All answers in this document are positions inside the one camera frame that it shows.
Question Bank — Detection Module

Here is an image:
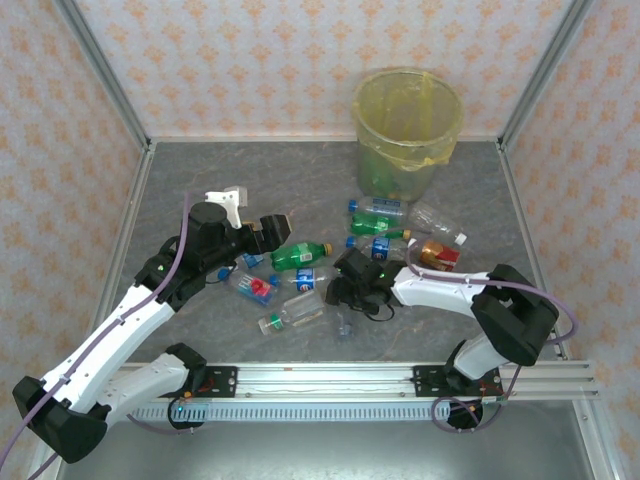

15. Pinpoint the green bottle yellow cap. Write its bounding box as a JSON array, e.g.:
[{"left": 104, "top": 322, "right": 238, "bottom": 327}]
[
  {"left": 350, "top": 213, "right": 413, "bottom": 241},
  {"left": 269, "top": 241, "right": 334, "bottom": 274}
]

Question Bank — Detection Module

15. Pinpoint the blue-label bottle blue cap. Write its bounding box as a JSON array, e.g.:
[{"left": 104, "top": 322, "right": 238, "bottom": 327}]
[
  {"left": 268, "top": 266, "right": 332, "bottom": 296},
  {"left": 345, "top": 234, "right": 410, "bottom": 262}
]

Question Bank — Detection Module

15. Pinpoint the clear bottle blue red label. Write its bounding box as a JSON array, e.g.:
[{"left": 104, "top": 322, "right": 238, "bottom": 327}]
[{"left": 217, "top": 268, "right": 280, "bottom": 306}]

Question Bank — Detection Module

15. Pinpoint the clear bottle green cap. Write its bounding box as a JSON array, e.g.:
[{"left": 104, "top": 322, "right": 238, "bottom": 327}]
[{"left": 257, "top": 288, "right": 326, "bottom": 336}]

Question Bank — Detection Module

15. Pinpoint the tea bottle red label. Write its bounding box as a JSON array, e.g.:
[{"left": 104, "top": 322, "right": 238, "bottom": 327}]
[{"left": 407, "top": 238, "right": 462, "bottom": 273}]

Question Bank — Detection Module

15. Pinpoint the unlabelled clear bottle white cap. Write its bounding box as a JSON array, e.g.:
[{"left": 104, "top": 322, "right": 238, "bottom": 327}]
[{"left": 407, "top": 201, "right": 469, "bottom": 246}]

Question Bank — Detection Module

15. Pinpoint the grey mesh waste bin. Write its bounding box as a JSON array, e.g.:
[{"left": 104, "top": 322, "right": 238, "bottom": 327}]
[{"left": 352, "top": 67, "right": 466, "bottom": 204}]

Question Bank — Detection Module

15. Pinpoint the yellow plastic bin liner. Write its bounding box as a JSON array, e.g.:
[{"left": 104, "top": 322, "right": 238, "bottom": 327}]
[{"left": 349, "top": 66, "right": 467, "bottom": 174}]

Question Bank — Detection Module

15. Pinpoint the soda water bottle blue cap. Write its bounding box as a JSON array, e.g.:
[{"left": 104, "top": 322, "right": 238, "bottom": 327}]
[{"left": 347, "top": 195, "right": 410, "bottom": 219}]

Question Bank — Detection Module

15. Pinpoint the grey metal sheet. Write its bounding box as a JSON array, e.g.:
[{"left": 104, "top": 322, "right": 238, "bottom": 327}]
[{"left": 54, "top": 418, "right": 619, "bottom": 480}]

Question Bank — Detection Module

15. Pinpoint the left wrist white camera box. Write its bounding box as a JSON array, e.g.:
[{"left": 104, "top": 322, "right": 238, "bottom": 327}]
[{"left": 204, "top": 185, "right": 250, "bottom": 230}]

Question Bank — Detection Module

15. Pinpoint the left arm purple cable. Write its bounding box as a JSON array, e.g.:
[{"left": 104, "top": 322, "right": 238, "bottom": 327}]
[{"left": 0, "top": 192, "right": 196, "bottom": 480}]

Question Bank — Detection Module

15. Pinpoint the aluminium table back rail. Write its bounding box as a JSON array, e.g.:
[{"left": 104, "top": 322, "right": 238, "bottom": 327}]
[{"left": 149, "top": 134, "right": 501, "bottom": 145}]

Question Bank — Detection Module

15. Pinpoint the aluminium table side rail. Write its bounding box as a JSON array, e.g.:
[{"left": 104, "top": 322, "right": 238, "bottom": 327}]
[
  {"left": 92, "top": 141, "right": 157, "bottom": 321},
  {"left": 496, "top": 141, "right": 572, "bottom": 361}
]

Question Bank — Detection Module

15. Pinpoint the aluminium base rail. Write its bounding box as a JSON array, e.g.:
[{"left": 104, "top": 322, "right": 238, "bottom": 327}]
[{"left": 114, "top": 362, "right": 600, "bottom": 402}]

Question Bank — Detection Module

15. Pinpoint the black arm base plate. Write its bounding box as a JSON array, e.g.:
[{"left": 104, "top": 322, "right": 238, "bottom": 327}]
[
  {"left": 189, "top": 365, "right": 239, "bottom": 399},
  {"left": 412, "top": 365, "right": 504, "bottom": 399}
]

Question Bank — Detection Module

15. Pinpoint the white slotted cable duct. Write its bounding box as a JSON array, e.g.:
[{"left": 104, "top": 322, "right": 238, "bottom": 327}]
[{"left": 124, "top": 403, "right": 454, "bottom": 422}]

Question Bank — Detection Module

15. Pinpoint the aluminium corner post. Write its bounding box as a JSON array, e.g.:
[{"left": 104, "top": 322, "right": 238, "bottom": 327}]
[
  {"left": 499, "top": 0, "right": 597, "bottom": 147},
  {"left": 53, "top": 0, "right": 153, "bottom": 151}
]

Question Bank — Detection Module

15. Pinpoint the aluminium frame rail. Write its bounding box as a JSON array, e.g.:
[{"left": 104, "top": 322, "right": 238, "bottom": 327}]
[
  {"left": 25, "top": 452, "right": 66, "bottom": 480},
  {"left": 573, "top": 399, "right": 622, "bottom": 480}
]

